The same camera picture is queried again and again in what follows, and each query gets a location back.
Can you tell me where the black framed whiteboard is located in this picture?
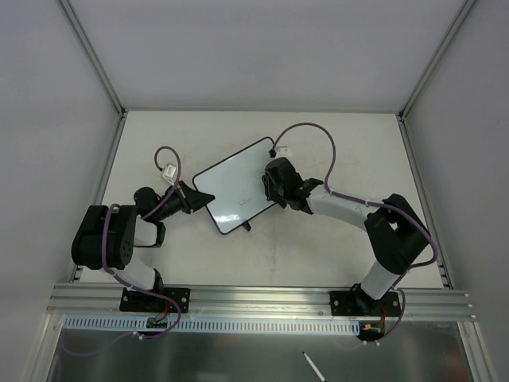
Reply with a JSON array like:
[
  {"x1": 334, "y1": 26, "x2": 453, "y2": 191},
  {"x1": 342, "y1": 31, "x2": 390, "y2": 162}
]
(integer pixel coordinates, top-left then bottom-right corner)
[{"x1": 192, "y1": 137, "x2": 274, "y2": 235}]

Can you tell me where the black whiteboard eraser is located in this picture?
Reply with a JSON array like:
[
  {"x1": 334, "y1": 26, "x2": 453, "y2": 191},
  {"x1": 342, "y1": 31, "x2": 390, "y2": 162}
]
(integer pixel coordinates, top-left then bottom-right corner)
[{"x1": 262, "y1": 173, "x2": 277, "y2": 203}]

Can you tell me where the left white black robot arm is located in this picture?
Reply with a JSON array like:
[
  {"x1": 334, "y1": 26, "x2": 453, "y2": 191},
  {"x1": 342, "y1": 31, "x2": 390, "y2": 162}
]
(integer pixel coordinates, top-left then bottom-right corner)
[{"x1": 71, "y1": 181, "x2": 215, "y2": 310}]

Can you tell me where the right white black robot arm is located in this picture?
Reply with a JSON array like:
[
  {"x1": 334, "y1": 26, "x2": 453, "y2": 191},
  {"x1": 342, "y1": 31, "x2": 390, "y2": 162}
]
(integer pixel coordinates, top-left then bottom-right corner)
[{"x1": 262, "y1": 158, "x2": 431, "y2": 315}]

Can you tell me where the white marker pen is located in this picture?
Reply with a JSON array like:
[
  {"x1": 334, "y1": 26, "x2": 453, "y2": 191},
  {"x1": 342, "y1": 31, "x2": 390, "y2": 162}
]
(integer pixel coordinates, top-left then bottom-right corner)
[{"x1": 302, "y1": 352, "x2": 326, "y2": 382}]

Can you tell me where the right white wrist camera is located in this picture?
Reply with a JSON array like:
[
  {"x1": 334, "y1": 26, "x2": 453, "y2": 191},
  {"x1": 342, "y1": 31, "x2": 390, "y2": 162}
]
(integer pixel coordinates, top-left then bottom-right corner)
[{"x1": 275, "y1": 146, "x2": 291, "y2": 157}]

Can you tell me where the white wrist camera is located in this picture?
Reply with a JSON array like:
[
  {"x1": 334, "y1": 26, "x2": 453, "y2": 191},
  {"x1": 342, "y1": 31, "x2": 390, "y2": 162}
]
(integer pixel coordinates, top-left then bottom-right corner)
[
  {"x1": 161, "y1": 163, "x2": 178, "y2": 183},
  {"x1": 275, "y1": 146, "x2": 291, "y2": 157}
]

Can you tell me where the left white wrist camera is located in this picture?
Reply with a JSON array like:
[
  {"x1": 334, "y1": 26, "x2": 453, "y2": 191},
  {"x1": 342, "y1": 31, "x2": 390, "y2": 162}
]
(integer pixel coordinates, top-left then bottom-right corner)
[{"x1": 161, "y1": 163, "x2": 178, "y2": 183}]

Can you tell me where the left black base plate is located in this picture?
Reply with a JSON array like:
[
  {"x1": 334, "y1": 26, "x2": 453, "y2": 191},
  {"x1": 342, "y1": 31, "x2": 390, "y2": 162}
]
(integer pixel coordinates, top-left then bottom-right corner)
[{"x1": 119, "y1": 287, "x2": 191, "y2": 314}]

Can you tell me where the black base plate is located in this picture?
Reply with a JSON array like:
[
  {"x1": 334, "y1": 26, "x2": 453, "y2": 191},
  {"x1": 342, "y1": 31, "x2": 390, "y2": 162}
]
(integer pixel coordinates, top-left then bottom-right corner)
[
  {"x1": 328, "y1": 290, "x2": 402, "y2": 318},
  {"x1": 119, "y1": 287, "x2": 191, "y2": 314}
]

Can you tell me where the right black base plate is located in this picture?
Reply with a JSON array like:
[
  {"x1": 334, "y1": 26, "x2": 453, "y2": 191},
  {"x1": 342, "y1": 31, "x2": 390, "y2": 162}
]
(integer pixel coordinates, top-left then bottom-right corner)
[{"x1": 328, "y1": 290, "x2": 402, "y2": 318}]

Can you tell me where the aluminium front rail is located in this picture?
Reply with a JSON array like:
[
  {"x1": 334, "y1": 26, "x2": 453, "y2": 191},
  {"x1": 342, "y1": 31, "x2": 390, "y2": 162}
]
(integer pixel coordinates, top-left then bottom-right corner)
[{"x1": 45, "y1": 283, "x2": 477, "y2": 322}]

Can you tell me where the white slotted cable duct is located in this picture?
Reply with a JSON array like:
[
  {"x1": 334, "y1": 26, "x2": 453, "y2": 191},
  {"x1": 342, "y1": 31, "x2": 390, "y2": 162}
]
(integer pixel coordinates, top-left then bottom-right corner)
[{"x1": 63, "y1": 314, "x2": 360, "y2": 337}]

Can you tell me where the left aluminium frame post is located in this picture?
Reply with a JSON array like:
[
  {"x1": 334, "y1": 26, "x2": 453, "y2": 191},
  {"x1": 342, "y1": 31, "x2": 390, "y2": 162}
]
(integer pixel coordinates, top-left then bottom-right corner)
[{"x1": 56, "y1": 0, "x2": 125, "y2": 117}]

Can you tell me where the aluminium frame post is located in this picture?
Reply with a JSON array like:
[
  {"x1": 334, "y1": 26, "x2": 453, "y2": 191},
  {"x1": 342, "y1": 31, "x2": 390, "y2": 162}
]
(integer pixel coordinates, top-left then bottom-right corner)
[
  {"x1": 56, "y1": 0, "x2": 125, "y2": 117},
  {"x1": 398, "y1": 0, "x2": 478, "y2": 121}
]

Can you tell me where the right aluminium frame post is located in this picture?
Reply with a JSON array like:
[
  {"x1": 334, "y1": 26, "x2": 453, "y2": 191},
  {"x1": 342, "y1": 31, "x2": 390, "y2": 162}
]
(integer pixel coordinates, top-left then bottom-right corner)
[{"x1": 398, "y1": 0, "x2": 478, "y2": 121}]

